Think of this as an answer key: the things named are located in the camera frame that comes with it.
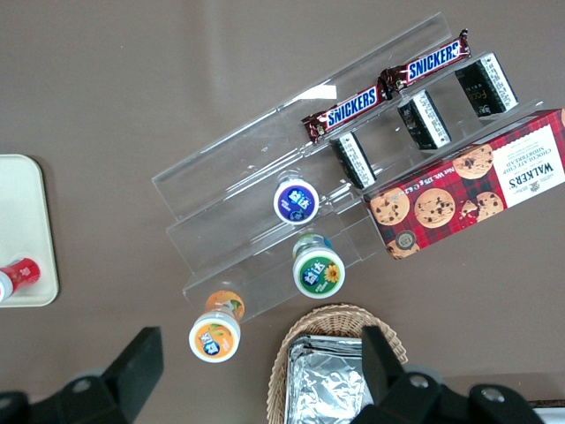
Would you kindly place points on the small black white snack box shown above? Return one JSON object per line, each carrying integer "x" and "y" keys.
{"x": 481, "y": 88}
{"x": 424, "y": 119}
{"x": 351, "y": 161}

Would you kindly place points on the orange lid gum bottle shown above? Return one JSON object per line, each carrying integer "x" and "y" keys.
{"x": 214, "y": 338}

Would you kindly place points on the oval light wicker basket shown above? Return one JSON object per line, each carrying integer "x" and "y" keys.
{"x": 326, "y": 320}

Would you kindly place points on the red Walkers cookie box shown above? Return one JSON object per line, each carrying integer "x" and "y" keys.
{"x": 463, "y": 199}

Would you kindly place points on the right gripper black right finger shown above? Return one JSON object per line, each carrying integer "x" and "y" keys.
{"x": 388, "y": 380}

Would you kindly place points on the green lid gum bottle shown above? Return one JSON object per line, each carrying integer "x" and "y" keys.
{"x": 318, "y": 274}

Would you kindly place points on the red drink bottle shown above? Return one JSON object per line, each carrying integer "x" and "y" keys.
{"x": 22, "y": 274}

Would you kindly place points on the silver foil packet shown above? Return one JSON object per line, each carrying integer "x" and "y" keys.
{"x": 322, "y": 384}

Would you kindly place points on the Snickers chocolate bar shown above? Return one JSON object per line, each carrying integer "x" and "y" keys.
{"x": 353, "y": 106}
{"x": 432, "y": 62}

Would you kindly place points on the clear acrylic stepped display stand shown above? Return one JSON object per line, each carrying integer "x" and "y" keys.
{"x": 247, "y": 146}

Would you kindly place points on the beige plastic tray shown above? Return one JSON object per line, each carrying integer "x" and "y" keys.
{"x": 22, "y": 212}

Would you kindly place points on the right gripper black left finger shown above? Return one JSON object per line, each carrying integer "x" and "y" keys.
{"x": 128, "y": 375}

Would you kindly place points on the purple lid gum bottle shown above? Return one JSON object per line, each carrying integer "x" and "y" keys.
{"x": 296, "y": 203}

